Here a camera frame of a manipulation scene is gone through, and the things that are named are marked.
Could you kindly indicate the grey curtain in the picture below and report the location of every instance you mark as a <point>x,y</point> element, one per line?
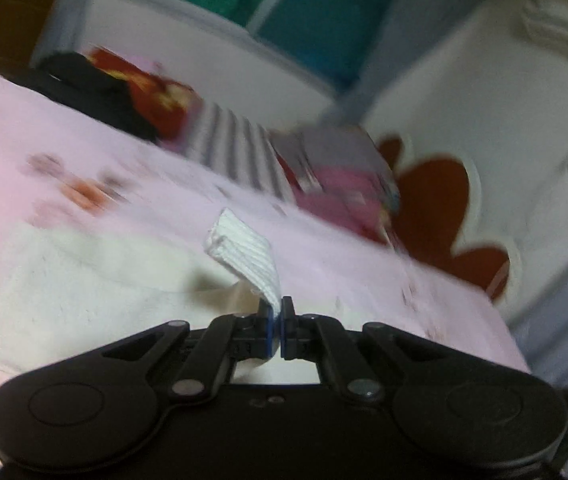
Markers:
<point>423,15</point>
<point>64,15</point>

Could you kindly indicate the window with white frame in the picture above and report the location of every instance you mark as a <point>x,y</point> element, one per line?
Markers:
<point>314,15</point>

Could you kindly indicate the pink folded garment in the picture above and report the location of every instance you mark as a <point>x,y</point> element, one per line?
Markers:
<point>348,195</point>

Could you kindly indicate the black cloth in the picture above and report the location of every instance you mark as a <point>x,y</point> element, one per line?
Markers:
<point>89,90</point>

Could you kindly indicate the pink and grey clothes pile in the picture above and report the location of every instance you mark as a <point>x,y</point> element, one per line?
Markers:
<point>334,152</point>

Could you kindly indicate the red patterned cloth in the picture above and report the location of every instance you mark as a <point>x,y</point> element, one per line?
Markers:
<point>159,100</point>

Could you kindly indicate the white small garment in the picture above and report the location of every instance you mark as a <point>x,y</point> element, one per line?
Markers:
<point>244,255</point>

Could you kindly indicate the white headboard with red flower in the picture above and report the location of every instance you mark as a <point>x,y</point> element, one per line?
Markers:
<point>513,125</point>

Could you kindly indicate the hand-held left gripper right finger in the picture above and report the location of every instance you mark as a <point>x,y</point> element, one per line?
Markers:
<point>284,332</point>

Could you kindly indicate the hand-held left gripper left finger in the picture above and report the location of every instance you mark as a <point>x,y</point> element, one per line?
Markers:
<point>267,332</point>

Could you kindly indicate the pink floral bed sheet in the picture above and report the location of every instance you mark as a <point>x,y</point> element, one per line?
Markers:
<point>139,175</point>

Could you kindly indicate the grey white striped cloth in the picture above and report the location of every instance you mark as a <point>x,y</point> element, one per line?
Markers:
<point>236,145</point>

